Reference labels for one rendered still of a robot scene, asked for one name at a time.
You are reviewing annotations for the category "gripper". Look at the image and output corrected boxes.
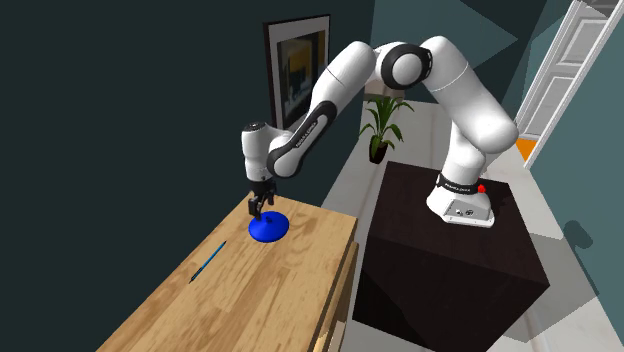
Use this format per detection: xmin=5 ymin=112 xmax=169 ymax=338
xmin=247 ymin=178 xmax=278 ymax=219

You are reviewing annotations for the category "blue dome-shaped object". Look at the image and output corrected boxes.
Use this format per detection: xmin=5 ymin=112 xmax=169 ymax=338
xmin=247 ymin=210 xmax=290 ymax=243

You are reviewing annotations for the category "blue pen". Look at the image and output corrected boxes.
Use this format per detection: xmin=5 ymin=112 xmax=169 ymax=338
xmin=188 ymin=240 xmax=228 ymax=284

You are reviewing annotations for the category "wooden chest of drawers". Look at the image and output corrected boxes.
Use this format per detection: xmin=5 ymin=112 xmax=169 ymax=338
xmin=95 ymin=191 xmax=360 ymax=352

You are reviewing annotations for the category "green potted plant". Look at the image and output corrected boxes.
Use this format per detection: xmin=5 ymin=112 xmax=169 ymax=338
xmin=358 ymin=95 xmax=416 ymax=165

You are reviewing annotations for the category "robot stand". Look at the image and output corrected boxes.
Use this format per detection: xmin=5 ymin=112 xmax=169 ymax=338
xmin=351 ymin=160 xmax=552 ymax=352

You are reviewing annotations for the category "white panelled door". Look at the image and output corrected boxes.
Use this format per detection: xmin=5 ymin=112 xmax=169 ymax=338
xmin=513 ymin=0 xmax=624 ymax=170

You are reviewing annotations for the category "framed wall picture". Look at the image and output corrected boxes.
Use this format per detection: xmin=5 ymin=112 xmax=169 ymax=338
xmin=262 ymin=13 xmax=331 ymax=132

